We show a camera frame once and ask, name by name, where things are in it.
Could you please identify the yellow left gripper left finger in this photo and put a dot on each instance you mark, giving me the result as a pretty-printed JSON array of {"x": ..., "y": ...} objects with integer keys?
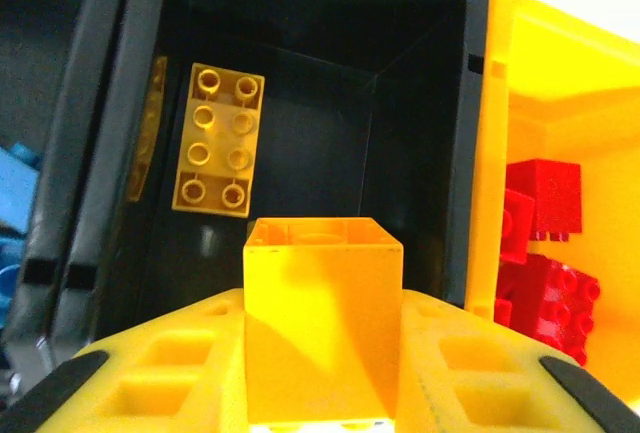
[{"x": 150, "y": 383}]

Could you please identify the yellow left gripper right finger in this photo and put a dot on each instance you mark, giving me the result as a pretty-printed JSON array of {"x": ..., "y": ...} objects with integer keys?
[{"x": 475, "y": 383}]

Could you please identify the red lego brick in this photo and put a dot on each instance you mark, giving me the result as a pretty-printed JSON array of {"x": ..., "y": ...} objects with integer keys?
[
  {"x": 515, "y": 225},
  {"x": 552, "y": 198},
  {"x": 550, "y": 303}
]

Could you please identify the yellow tall lego brick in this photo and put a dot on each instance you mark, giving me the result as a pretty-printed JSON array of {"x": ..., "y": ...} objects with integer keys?
[{"x": 320, "y": 328}]

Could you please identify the blue lego brick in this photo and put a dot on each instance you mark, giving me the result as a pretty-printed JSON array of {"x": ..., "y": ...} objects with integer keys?
[{"x": 15, "y": 188}]

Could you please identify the yellow long lego brick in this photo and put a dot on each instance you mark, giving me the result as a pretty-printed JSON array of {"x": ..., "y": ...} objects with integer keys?
[{"x": 220, "y": 143}]

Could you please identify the black bin with yellow legos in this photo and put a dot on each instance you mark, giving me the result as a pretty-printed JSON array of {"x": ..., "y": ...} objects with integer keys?
[{"x": 325, "y": 103}]

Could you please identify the yellow plastic bin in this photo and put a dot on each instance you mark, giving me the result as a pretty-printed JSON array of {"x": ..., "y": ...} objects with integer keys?
[{"x": 550, "y": 118}]

